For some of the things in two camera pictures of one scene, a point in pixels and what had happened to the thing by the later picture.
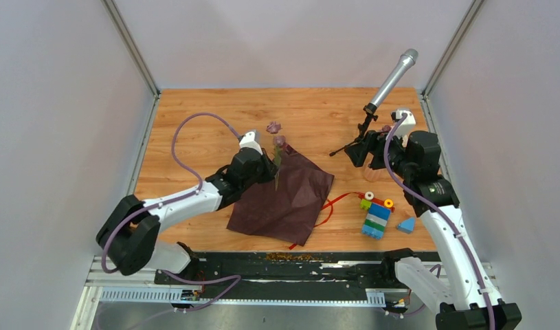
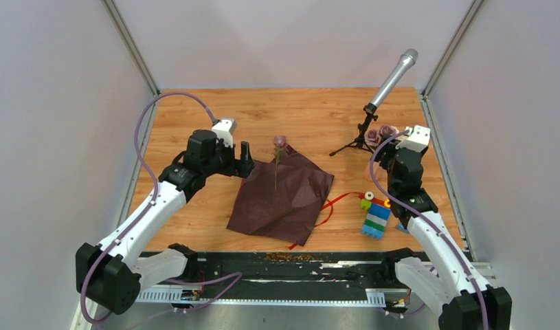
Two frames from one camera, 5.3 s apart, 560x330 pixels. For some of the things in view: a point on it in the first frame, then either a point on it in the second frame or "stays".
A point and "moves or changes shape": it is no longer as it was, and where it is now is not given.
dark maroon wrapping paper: x=287 y=207 stays
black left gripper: x=271 y=170 -> x=240 y=168
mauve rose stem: x=274 y=127 moves or changes shape
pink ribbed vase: x=375 y=174 stays
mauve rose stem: x=279 y=141 stays
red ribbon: x=332 y=207 stays
